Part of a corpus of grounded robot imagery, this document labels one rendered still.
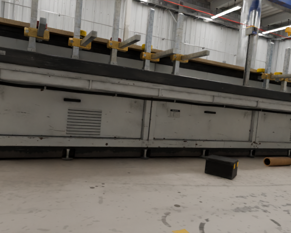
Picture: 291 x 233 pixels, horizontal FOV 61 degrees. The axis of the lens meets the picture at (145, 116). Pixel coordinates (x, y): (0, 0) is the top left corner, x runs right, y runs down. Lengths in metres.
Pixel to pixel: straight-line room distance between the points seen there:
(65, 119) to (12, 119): 0.34
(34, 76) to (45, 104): 0.30
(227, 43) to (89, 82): 10.85
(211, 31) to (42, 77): 10.47
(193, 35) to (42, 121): 9.72
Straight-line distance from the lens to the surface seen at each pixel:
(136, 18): 9.94
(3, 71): 1.65
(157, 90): 1.86
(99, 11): 9.52
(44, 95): 1.87
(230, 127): 2.64
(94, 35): 1.39
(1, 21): 1.83
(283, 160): 2.67
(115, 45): 1.72
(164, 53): 1.65
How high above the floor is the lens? 0.46
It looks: 3 degrees down
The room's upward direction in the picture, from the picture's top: 5 degrees clockwise
